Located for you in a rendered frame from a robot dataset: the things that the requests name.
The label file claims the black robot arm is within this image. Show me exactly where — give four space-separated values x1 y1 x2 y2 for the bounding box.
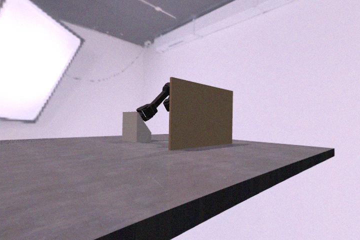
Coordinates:
136 82 170 122

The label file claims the brown flat board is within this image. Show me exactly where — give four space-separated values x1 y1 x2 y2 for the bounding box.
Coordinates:
168 77 233 151

